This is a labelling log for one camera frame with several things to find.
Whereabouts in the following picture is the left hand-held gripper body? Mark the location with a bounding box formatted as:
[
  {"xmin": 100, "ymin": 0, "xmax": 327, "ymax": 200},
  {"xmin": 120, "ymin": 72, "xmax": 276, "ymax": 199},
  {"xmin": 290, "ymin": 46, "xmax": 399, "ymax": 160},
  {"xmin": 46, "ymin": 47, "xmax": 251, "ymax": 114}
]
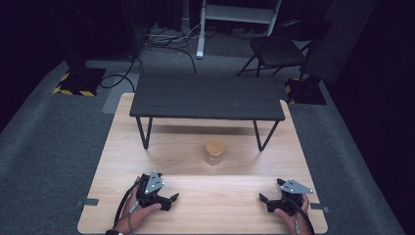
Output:
[{"xmin": 135, "ymin": 169, "xmax": 171, "ymax": 212}]

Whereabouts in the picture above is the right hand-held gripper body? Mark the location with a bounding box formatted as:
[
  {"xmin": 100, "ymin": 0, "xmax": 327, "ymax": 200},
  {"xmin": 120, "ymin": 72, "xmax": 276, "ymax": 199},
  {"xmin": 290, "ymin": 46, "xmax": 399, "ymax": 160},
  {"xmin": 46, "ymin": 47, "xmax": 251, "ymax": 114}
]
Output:
[{"xmin": 270, "ymin": 178, "xmax": 314, "ymax": 217}]

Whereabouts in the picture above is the glass jar with wooden lid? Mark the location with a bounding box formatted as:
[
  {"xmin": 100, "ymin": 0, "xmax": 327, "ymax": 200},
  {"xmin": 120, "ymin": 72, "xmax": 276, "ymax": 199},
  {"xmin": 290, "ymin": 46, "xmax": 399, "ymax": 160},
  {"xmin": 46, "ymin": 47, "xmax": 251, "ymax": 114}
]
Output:
[{"xmin": 204, "ymin": 138, "xmax": 227, "ymax": 166}]

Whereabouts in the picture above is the black shelf with metal legs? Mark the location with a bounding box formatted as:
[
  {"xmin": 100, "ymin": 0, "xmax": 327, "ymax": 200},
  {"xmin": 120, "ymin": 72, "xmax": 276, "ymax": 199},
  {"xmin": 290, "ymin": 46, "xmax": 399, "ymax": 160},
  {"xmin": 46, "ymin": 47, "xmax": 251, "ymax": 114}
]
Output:
[{"xmin": 129, "ymin": 71, "xmax": 290, "ymax": 153}]

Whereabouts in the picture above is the person's left hand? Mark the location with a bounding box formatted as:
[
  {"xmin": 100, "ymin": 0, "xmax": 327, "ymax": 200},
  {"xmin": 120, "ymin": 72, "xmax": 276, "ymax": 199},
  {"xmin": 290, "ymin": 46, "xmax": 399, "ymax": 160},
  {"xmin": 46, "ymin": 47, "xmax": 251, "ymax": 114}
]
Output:
[{"xmin": 114, "ymin": 175, "xmax": 162, "ymax": 235}]

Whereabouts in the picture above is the person's right hand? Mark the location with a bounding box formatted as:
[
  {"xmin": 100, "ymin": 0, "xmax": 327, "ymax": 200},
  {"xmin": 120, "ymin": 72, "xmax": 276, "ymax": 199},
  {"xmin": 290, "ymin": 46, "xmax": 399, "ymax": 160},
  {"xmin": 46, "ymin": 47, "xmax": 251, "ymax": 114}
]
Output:
[{"xmin": 273, "ymin": 194, "xmax": 313, "ymax": 235}]

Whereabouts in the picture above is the grey tape strip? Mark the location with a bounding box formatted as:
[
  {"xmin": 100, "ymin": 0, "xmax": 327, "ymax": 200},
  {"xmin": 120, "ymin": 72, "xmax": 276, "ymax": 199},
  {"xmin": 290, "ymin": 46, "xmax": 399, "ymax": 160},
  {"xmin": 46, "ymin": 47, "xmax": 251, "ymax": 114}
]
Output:
[
  {"xmin": 75, "ymin": 198, "xmax": 100, "ymax": 208},
  {"xmin": 309, "ymin": 202, "xmax": 331, "ymax": 214}
]

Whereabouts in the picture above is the black striped stand base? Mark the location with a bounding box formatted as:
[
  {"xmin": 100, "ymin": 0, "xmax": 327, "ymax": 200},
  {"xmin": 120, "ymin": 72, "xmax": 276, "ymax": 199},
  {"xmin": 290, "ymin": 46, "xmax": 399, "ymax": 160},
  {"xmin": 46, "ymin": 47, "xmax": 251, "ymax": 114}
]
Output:
[
  {"xmin": 52, "ymin": 52, "xmax": 108, "ymax": 98},
  {"xmin": 285, "ymin": 75, "xmax": 328, "ymax": 106}
]

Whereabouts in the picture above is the black folding chair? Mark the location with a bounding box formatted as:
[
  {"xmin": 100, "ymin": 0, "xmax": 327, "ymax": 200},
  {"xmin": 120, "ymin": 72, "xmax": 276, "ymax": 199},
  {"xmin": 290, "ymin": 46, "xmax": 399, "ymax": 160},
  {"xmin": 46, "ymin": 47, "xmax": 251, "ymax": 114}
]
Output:
[{"xmin": 236, "ymin": 19, "xmax": 333, "ymax": 78}]

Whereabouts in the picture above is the grey curtain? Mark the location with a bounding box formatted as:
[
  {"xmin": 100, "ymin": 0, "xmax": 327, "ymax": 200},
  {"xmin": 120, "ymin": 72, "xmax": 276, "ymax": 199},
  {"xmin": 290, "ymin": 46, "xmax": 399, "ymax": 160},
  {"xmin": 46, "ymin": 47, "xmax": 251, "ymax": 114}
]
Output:
[{"xmin": 306, "ymin": 0, "xmax": 380, "ymax": 84}]

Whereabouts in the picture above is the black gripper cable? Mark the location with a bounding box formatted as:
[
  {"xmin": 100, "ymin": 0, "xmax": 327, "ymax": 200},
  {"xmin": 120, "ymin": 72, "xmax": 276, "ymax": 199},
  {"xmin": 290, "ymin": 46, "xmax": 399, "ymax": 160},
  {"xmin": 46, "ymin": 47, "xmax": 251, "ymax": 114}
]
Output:
[
  {"xmin": 287, "ymin": 197, "xmax": 316, "ymax": 235},
  {"xmin": 113, "ymin": 180, "xmax": 145, "ymax": 230}
]

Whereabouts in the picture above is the black floor cable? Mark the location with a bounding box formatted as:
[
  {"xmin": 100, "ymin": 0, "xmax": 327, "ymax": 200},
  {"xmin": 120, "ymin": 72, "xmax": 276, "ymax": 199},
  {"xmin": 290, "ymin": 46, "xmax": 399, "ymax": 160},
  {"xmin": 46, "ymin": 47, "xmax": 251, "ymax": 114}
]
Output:
[{"xmin": 99, "ymin": 54, "xmax": 145, "ymax": 94}]

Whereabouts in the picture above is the bundle of floor cables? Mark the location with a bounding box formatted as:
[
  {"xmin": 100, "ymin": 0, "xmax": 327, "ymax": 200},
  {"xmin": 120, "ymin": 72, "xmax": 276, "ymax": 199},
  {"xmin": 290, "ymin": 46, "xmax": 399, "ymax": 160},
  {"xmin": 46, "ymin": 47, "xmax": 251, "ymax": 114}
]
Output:
[{"xmin": 142, "ymin": 22, "xmax": 216, "ymax": 75}]

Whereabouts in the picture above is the white metal desk frame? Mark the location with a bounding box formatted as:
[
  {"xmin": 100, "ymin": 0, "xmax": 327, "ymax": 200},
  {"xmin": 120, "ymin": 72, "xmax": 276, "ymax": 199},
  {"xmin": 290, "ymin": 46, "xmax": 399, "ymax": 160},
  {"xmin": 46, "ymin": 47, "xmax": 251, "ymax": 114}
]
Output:
[{"xmin": 195, "ymin": 0, "xmax": 284, "ymax": 61}]

